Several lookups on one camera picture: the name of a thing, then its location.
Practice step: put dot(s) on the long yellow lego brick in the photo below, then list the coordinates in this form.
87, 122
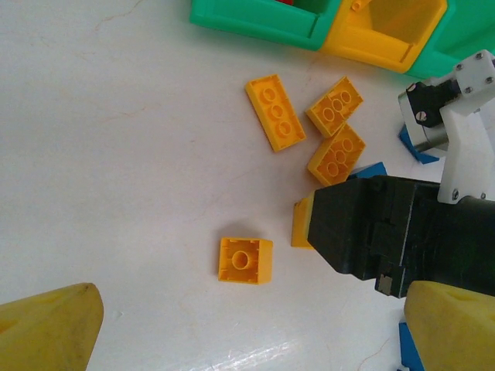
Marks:
276, 112
336, 154
334, 106

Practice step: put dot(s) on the red lego brick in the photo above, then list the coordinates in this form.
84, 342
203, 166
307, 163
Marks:
285, 2

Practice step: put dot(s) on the yellow plastic bin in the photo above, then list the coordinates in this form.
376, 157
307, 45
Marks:
367, 46

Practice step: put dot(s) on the blue lego brick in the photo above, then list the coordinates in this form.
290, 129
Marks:
410, 348
369, 171
415, 152

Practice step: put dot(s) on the green plastic bin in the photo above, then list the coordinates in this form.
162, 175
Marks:
263, 23
468, 35

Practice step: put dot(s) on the square yellow lego brick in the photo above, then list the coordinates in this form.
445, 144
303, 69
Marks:
245, 259

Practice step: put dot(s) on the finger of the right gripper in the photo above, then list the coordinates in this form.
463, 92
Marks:
340, 224

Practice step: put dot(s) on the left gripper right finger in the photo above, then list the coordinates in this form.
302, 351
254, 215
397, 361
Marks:
452, 328

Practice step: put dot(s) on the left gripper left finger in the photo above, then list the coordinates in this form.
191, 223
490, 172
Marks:
46, 328

